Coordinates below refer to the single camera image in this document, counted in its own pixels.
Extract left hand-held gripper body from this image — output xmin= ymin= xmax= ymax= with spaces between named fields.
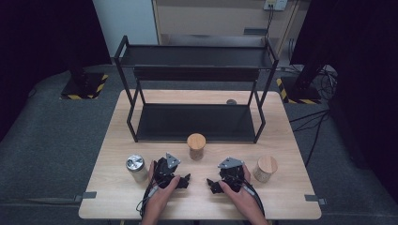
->
xmin=153 ymin=152 xmax=182 ymax=189

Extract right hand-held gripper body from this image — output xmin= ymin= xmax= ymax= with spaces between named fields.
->
xmin=217 ymin=157 xmax=246 ymax=193

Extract metal lid glass jar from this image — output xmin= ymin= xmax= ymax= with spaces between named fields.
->
xmin=125 ymin=154 xmax=149 ymax=184

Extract tall bamboo lid jar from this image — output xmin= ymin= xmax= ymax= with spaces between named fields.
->
xmin=186 ymin=132 xmax=207 ymax=161

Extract wide bamboo lid jar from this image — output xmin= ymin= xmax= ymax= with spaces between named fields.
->
xmin=253 ymin=155 xmax=279 ymax=184

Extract black metal two-tier shelf rack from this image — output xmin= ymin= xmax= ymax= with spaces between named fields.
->
xmin=113 ymin=35 xmax=280 ymax=144

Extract person's left hand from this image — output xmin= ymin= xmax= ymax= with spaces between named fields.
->
xmin=145 ymin=159 xmax=182 ymax=207

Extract person's right hand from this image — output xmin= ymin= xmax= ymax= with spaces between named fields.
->
xmin=218 ymin=164 xmax=263 ymax=214

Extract black stand with striped base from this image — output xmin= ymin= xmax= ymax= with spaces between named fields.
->
xmin=276 ymin=62 xmax=329 ymax=105
xmin=60 ymin=55 xmax=110 ymax=101

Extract beige wooden cabinet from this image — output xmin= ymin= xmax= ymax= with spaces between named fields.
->
xmin=152 ymin=0 xmax=301 ymax=48

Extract dark curtain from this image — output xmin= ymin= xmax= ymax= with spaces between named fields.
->
xmin=290 ymin=0 xmax=398 ymax=195
xmin=0 ymin=0 xmax=112 ymax=142

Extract right hand-held gripper cable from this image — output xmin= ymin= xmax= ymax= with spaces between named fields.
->
xmin=242 ymin=184 xmax=267 ymax=218

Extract hand-held gripper cable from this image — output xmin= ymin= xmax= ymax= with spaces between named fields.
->
xmin=135 ymin=184 xmax=159 ymax=219
xmin=242 ymin=184 xmax=267 ymax=218

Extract left hand-held gripper cable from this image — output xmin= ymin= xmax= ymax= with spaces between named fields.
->
xmin=135 ymin=184 xmax=159 ymax=219

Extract grey table bracket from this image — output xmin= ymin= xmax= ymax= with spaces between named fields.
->
xmin=304 ymin=194 xmax=327 ymax=205
xmin=74 ymin=191 xmax=98 ymax=203

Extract black floor cables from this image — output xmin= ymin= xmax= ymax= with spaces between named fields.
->
xmin=289 ymin=109 xmax=331 ymax=167

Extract tangled cable bundle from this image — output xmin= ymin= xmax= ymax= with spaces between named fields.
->
xmin=313 ymin=67 xmax=339 ymax=101

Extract black outlet cable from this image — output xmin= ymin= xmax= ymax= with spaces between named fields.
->
xmin=264 ymin=6 xmax=275 ymax=45

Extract white wall outlet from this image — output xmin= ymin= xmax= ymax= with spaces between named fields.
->
xmin=263 ymin=0 xmax=288 ymax=12

